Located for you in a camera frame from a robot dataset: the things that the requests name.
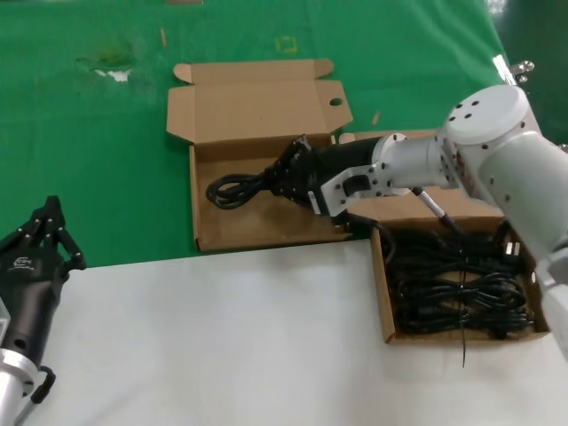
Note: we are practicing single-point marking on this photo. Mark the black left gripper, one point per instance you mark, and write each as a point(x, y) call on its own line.
point(31, 293)

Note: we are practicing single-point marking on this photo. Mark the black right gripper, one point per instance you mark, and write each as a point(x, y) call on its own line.
point(346, 155)

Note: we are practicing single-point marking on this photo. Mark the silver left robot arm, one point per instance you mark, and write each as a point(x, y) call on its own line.
point(13, 386)

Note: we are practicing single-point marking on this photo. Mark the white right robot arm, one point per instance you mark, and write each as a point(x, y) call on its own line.
point(488, 115)

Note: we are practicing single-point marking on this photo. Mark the cardboard box with round hole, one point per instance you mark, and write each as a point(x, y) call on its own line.
point(248, 106)

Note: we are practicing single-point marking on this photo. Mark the cardboard box without hole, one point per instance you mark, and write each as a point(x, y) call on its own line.
point(388, 310)

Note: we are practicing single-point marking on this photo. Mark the green table cloth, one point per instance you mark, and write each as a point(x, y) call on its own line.
point(66, 155)

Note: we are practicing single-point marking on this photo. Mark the short wooden stick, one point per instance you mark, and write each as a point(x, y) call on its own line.
point(376, 117)

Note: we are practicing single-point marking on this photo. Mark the white table cover sheet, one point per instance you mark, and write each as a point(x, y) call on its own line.
point(222, 333)

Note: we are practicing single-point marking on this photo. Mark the long thin wooden stick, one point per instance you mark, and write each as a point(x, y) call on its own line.
point(164, 37)

